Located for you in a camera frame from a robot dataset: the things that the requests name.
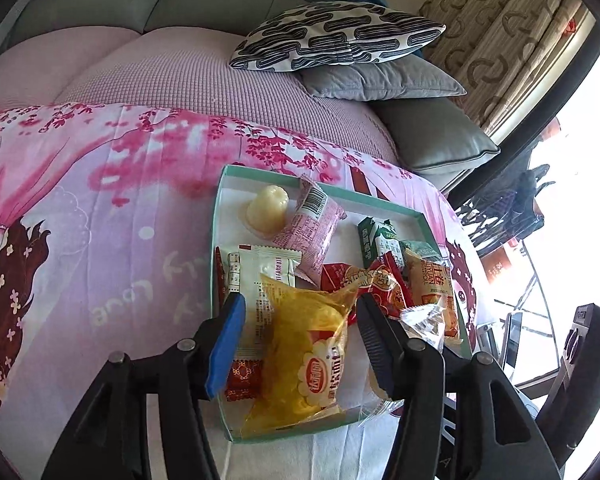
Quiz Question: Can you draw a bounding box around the red patterned snack packet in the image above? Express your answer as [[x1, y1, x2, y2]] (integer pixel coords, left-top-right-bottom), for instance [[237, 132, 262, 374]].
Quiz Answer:
[[214, 246, 263, 402]]

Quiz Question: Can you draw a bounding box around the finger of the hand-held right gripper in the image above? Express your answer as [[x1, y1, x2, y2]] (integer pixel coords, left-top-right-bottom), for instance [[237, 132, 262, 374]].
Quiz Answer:
[[432, 395, 462, 480]]

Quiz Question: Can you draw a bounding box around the pink waffle sofa cover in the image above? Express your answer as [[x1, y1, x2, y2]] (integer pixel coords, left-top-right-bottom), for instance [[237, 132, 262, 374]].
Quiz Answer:
[[0, 27, 398, 161]]

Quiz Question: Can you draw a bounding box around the red crinkled snack packet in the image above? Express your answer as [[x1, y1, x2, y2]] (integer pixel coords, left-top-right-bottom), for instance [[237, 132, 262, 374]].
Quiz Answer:
[[321, 255, 415, 322]]

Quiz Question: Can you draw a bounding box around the yellow bread packet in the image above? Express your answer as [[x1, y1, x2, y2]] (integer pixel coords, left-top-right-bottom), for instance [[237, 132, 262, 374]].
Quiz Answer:
[[240, 274, 362, 437]]

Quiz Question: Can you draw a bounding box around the beige patterned curtain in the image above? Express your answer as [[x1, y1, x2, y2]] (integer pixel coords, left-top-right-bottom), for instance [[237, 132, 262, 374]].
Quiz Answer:
[[420, 0, 598, 133]]

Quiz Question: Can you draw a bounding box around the teal cardboard tray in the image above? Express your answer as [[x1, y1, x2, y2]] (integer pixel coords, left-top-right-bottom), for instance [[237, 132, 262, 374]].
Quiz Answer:
[[210, 163, 473, 444]]

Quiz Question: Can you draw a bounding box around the black tablet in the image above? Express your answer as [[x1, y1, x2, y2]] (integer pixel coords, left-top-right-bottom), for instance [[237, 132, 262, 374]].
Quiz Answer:
[[500, 311, 524, 377]]

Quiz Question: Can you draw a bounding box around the pink cake roll packet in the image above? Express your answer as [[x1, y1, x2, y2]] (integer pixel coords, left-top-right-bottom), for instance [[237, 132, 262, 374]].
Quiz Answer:
[[271, 174, 347, 281]]

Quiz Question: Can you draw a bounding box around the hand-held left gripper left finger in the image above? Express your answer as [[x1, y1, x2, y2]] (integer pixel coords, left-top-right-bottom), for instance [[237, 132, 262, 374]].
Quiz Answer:
[[40, 292, 247, 480]]

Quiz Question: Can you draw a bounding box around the black and white patterned pillow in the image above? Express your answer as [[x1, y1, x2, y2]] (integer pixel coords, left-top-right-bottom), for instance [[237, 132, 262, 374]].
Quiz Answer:
[[228, 2, 447, 72]]

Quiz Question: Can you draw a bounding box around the pink printed blanket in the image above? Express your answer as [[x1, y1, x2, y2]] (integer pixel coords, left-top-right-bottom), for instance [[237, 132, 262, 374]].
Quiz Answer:
[[0, 101, 486, 480]]

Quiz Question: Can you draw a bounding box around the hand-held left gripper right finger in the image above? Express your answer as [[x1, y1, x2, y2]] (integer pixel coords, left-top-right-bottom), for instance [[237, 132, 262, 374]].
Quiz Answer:
[[355, 294, 561, 480]]

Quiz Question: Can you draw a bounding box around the clear bun packet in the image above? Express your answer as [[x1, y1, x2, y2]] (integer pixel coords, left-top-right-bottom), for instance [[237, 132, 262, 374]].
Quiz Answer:
[[357, 304, 451, 423]]

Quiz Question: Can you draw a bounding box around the green and white biscuit packet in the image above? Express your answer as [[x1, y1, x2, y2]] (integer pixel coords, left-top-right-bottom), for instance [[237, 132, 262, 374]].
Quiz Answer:
[[356, 217, 407, 268]]

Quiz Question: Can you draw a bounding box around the yellow jelly cup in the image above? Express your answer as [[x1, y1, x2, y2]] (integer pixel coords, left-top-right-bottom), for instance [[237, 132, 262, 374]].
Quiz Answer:
[[244, 185, 288, 237]]

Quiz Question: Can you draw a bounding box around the pale green biscuit packet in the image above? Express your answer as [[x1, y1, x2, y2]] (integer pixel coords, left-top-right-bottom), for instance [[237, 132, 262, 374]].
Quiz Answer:
[[399, 239, 443, 263]]

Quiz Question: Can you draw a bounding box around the orange cake roll packet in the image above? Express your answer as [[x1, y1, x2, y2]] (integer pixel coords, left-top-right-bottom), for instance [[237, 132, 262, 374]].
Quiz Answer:
[[404, 250, 462, 338]]

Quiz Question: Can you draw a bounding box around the white snack packet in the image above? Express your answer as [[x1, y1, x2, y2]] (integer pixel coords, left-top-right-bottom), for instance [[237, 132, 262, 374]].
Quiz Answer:
[[223, 244, 303, 361]]

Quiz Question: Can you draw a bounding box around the dark window frame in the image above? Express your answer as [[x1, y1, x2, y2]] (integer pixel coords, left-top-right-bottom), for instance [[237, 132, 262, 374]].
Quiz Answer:
[[437, 25, 600, 203]]

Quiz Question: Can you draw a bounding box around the grey pillow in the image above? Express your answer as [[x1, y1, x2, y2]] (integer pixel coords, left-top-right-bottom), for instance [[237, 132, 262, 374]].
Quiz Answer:
[[299, 55, 467, 102]]

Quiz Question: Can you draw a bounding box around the black chair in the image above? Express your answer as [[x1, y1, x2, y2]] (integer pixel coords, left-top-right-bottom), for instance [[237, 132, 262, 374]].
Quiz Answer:
[[452, 164, 551, 261]]

